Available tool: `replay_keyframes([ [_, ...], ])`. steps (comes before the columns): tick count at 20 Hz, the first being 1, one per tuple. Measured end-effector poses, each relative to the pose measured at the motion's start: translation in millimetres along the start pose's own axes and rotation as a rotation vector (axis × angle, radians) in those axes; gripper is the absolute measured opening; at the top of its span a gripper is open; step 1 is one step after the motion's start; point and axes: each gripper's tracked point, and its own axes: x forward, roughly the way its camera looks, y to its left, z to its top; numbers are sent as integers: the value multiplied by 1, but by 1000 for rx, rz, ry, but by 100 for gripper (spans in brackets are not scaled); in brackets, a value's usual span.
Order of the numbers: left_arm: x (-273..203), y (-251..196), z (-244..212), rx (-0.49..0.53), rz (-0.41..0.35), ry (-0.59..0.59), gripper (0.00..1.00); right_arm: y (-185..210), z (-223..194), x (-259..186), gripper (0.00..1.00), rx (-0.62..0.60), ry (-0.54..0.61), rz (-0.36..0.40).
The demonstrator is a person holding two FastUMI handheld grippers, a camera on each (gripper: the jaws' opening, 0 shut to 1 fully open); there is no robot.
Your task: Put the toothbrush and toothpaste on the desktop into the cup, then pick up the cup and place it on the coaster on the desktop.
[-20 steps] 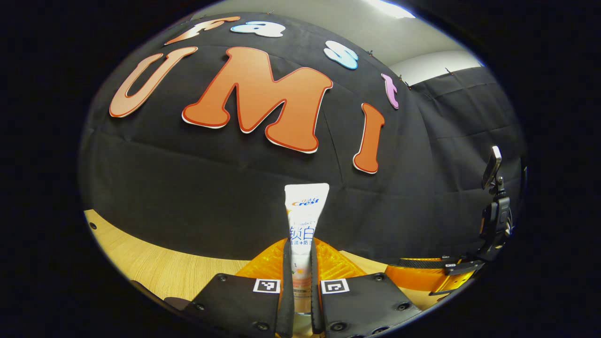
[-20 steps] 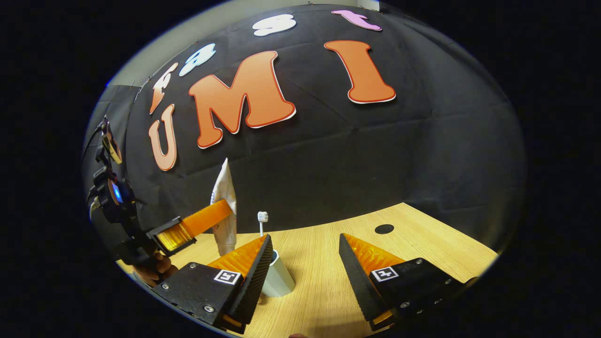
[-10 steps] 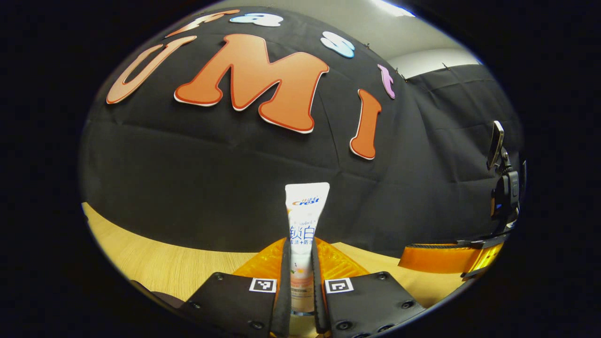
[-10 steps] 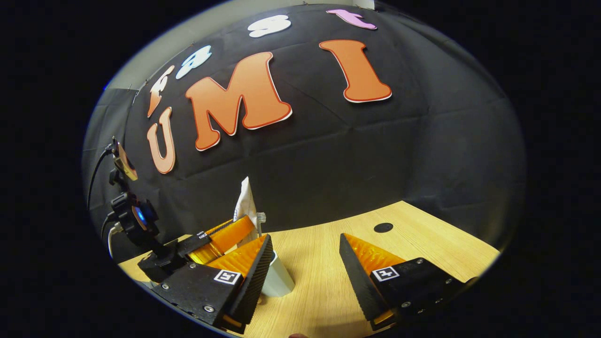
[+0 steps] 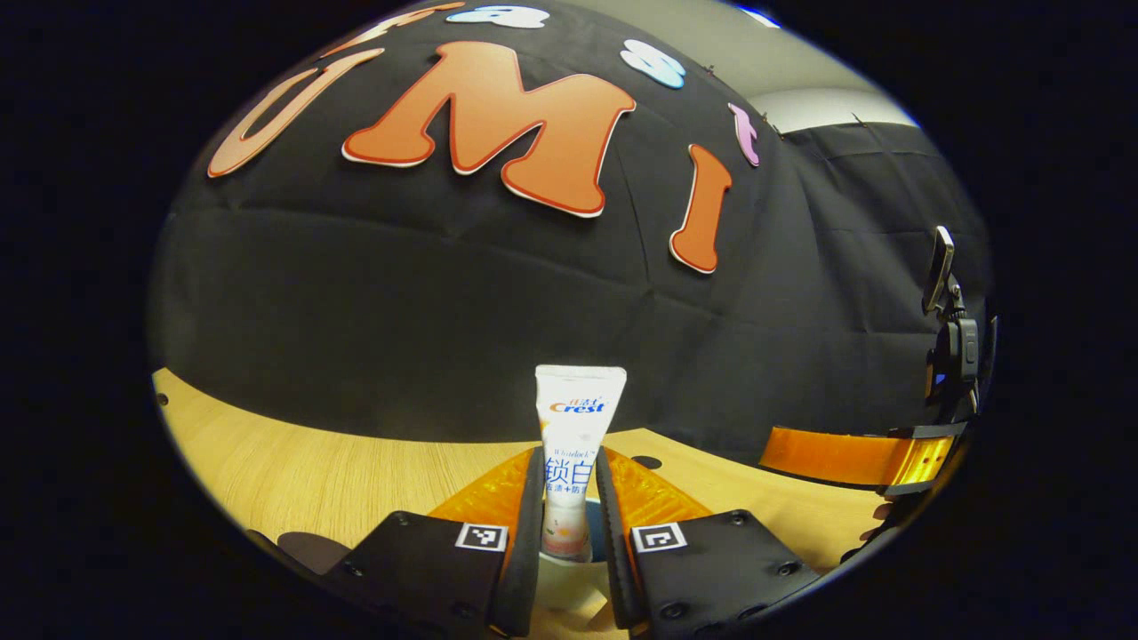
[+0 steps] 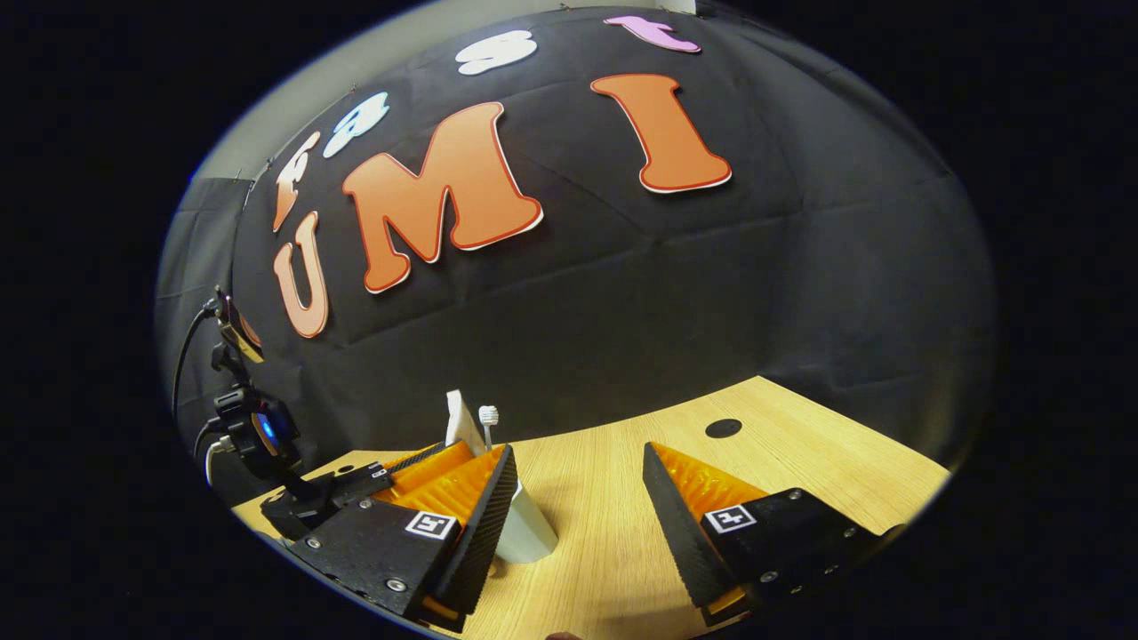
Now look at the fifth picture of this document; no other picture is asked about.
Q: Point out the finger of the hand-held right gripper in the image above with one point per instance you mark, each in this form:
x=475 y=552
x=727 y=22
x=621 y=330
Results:
x=845 y=455

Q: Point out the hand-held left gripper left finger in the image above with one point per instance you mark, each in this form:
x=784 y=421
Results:
x=529 y=533

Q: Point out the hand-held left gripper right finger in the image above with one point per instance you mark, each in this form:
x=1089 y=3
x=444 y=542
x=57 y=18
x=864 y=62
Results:
x=612 y=533

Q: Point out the white toothpaste tube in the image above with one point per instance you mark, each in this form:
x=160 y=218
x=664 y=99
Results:
x=578 y=436

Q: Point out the dark round coaster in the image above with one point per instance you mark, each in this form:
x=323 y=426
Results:
x=311 y=551

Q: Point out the wooden desktop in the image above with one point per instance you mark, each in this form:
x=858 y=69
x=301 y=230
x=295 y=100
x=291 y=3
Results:
x=311 y=471

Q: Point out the black backdrop cloth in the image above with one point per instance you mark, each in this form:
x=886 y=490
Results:
x=498 y=302

